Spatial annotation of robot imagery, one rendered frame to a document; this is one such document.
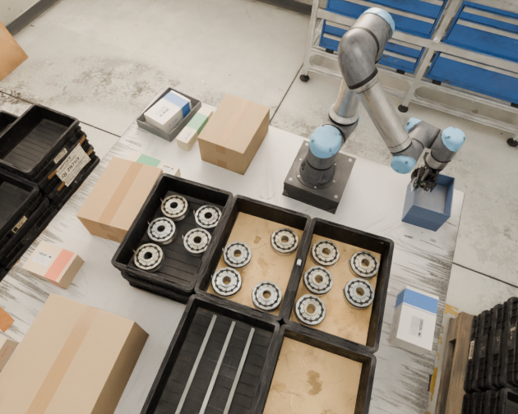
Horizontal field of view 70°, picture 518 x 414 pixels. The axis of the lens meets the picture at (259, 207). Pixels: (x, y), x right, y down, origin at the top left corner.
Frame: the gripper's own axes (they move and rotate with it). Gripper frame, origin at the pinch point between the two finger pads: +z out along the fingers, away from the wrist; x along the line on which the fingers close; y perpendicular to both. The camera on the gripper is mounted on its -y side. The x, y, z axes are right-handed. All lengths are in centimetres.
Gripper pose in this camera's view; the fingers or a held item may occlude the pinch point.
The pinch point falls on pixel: (415, 187)
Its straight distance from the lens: 168.5
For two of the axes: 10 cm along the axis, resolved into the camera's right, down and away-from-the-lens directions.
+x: 9.4, 3.1, -1.5
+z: -0.3, 5.1, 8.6
